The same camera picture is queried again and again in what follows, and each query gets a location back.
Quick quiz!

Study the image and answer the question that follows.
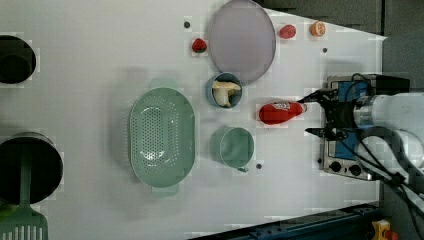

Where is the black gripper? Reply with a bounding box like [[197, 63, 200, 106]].
[[298, 88, 356, 140]]

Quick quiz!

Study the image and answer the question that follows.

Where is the red ketchup bottle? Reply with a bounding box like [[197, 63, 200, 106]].
[[259, 101, 307, 125]]

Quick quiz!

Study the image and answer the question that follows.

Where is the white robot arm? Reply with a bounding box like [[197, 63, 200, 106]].
[[299, 89, 423, 215]]

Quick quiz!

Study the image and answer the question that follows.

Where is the orange slice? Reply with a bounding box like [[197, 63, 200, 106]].
[[310, 21, 326, 37]]

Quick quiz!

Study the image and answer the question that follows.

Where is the large pink strawberry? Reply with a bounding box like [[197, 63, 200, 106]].
[[279, 24, 296, 39]]

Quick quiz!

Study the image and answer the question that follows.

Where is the blue bowl with mushroom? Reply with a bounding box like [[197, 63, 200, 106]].
[[205, 72, 243, 109]]

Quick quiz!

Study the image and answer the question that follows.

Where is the beige mushroom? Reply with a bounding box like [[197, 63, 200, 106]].
[[212, 81, 241, 107]]

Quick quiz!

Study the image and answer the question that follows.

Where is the grey round plate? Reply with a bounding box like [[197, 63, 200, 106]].
[[208, 0, 276, 84]]

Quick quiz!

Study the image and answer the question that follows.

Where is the small red strawberry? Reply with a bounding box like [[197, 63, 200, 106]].
[[192, 38, 207, 53]]

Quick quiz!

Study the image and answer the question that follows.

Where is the green perforated colander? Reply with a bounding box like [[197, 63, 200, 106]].
[[128, 78, 196, 197]]

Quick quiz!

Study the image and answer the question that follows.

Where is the black pot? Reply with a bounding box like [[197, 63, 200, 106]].
[[0, 132, 63, 205]]

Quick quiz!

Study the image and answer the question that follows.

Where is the black cylinder object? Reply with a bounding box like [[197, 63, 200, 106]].
[[0, 35, 37, 84]]

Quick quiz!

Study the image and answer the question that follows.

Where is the green slotted spatula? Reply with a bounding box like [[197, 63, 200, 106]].
[[1, 150, 48, 240]]

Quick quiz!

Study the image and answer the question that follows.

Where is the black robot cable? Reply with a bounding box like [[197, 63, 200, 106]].
[[343, 73, 424, 238]]

